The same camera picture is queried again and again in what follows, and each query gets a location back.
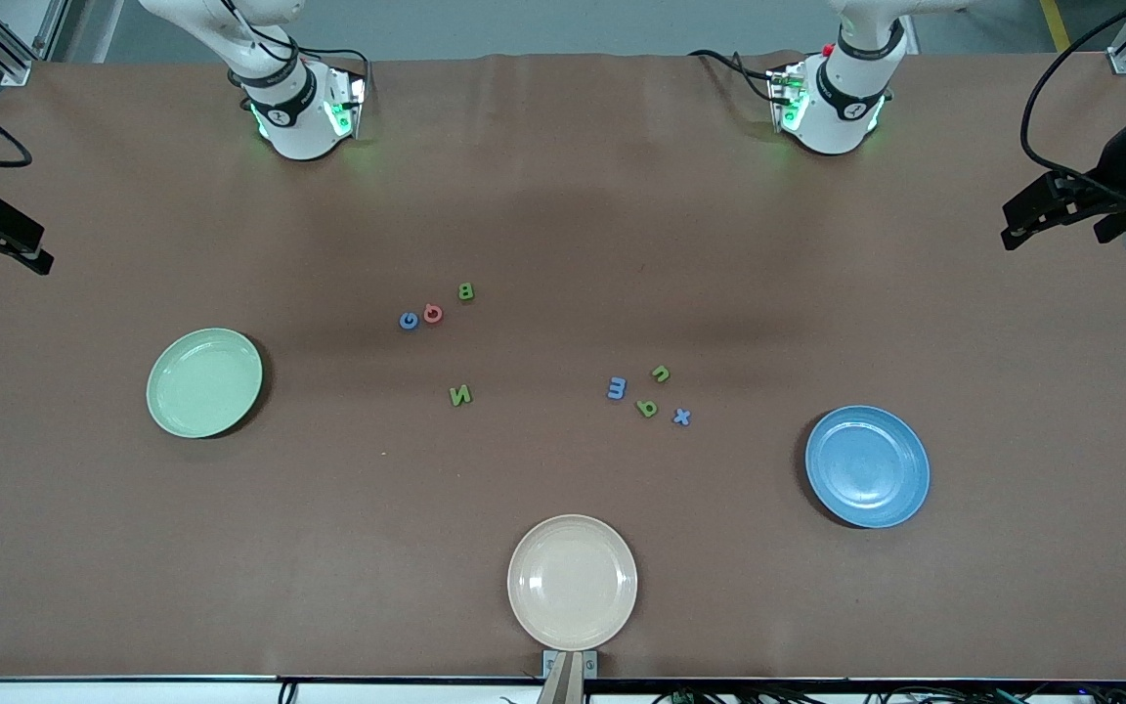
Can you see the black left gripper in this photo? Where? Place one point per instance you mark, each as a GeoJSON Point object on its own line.
{"type": "Point", "coordinates": [1113, 168]}

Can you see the blue capital letter block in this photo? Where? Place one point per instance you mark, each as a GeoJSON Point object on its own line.
{"type": "Point", "coordinates": [409, 320]}

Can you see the green lowercase n block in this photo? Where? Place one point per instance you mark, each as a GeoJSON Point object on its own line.
{"type": "Point", "coordinates": [661, 373]}

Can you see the blue lowercase x block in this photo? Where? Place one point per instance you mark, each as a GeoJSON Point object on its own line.
{"type": "Point", "coordinates": [682, 417]}

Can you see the red capital letter block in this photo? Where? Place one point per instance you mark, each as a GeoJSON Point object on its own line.
{"type": "Point", "coordinates": [433, 313]}

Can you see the green lowercase q block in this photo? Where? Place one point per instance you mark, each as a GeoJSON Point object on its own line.
{"type": "Point", "coordinates": [647, 408]}

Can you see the blue lowercase m block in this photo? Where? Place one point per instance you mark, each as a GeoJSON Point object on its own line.
{"type": "Point", "coordinates": [617, 388]}

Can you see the green letter N block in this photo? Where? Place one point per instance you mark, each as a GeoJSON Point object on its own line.
{"type": "Point", "coordinates": [461, 395]}

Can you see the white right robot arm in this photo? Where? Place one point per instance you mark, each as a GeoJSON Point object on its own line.
{"type": "Point", "coordinates": [299, 127]}

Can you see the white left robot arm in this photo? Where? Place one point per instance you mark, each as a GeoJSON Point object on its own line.
{"type": "Point", "coordinates": [842, 108]}

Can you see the light green plate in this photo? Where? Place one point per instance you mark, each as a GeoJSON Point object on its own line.
{"type": "Point", "coordinates": [203, 383]}

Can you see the blue plate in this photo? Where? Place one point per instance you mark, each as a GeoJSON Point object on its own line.
{"type": "Point", "coordinates": [867, 467]}

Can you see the large table cover sheet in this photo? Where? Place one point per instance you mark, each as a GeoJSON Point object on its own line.
{"type": "Point", "coordinates": [563, 215]}

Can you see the beige plate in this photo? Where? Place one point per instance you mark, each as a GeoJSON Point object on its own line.
{"type": "Point", "coordinates": [573, 583]}

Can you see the grey metal mounting bracket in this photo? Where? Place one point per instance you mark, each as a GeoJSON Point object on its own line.
{"type": "Point", "coordinates": [589, 665]}

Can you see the tan camera pole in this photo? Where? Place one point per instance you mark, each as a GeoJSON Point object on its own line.
{"type": "Point", "coordinates": [563, 684]}

